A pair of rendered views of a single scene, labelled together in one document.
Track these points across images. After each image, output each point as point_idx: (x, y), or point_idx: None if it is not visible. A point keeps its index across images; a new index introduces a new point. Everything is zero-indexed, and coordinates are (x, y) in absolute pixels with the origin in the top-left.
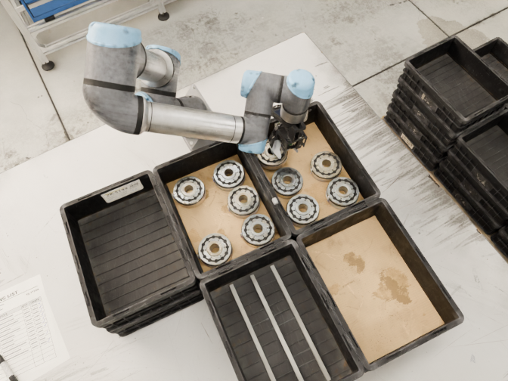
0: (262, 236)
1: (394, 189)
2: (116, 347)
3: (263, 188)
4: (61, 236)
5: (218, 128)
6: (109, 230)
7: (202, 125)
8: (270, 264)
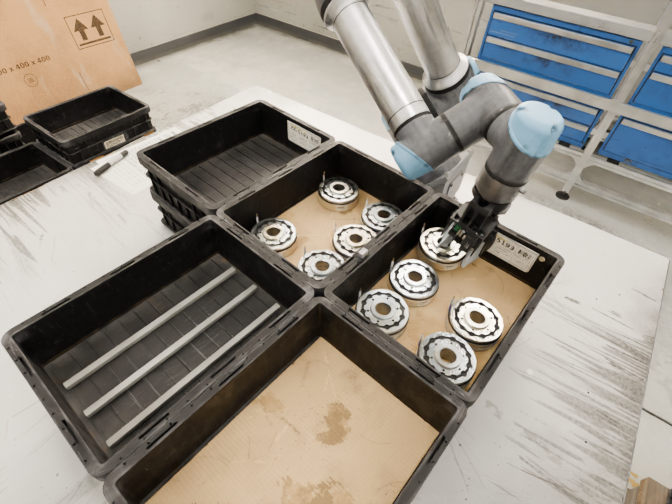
0: (312, 275)
1: (529, 484)
2: (150, 223)
3: (375, 237)
4: None
5: (390, 86)
6: (261, 155)
7: (378, 64)
8: (281, 304)
